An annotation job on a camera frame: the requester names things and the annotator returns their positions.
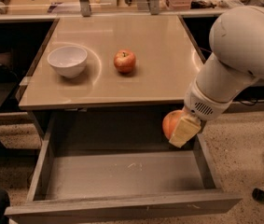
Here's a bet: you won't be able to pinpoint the grey cabinet with beige top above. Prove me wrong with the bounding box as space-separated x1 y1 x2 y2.
14 14 225 138

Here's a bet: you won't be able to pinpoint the open grey wooden drawer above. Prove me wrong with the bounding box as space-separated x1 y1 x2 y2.
6 110 241 224

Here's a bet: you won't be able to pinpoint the red apple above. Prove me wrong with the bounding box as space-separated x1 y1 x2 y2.
113 49 136 74

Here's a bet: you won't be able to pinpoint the orange fruit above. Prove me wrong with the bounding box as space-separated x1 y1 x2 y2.
162 109 183 139

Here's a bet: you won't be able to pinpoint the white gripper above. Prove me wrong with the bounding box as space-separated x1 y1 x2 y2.
169 78 232 147

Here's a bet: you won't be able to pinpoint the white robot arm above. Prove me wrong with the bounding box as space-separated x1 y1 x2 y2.
169 6 264 147

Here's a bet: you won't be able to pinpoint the black chair caster lower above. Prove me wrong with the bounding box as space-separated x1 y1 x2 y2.
252 188 264 203

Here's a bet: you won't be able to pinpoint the white bowl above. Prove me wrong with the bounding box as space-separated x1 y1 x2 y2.
47 46 88 78

